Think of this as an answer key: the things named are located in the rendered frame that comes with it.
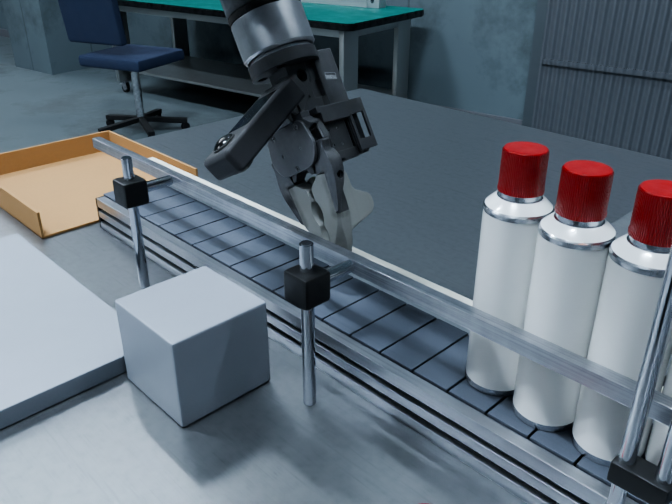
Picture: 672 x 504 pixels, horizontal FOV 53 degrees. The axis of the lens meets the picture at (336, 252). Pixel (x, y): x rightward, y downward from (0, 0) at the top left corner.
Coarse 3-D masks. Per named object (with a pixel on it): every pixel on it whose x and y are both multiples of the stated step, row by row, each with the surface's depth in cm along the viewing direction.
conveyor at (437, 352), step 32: (160, 192) 96; (160, 224) 86; (192, 224) 86; (224, 224) 86; (224, 256) 78; (256, 256) 78; (288, 256) 78; (352, 288) 71; (320, 320) 66; (352, 320) 65; (384, 320) 65; (416, 320) 65; (384, 352) 61; (416, 352) 61; (448, 352) 61; (448, 384) 56; (512, 416) 53; (544, 448) 50
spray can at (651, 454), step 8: (664, 384) 45; (664, 392) 45; (656, 424) 46; (656, 432) 46; (664, 432) 45; (656, 440) 46; (664, 440) 45; (648, 448) 47; (656, 448) 46; (648, 456) 47; (656, 456) 46; (656, 464) 46
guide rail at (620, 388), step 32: (192, 192) 76; (256, 224) 68; (288, 224) 66; (320, 256) 62; (352, 256) 60; (384, 288) 57; (416, 288) 54; (480, 320) 50; (544, 352) 47; (608, 384) 44
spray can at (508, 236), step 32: (512, 160) 47; (544, 160) 47; (512, 192) 48; (512, 224) 48; (480, 256) 52; (512, 256) 49; (480, 288) 52; (512, 288) 50; (512, 320) 52; (480, 352) 54; (512, 352) 53; (480, 384) 55; (512, 384) 55
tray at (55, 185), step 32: (0, 160) 114; (32, 160) 118; (64, 160) 122; (96, 160) 122; (0, 192) 101; (32, 192) 108; (64, 192) 108; (96, 192) 108; (32, 224) 94; (64, 224) 97
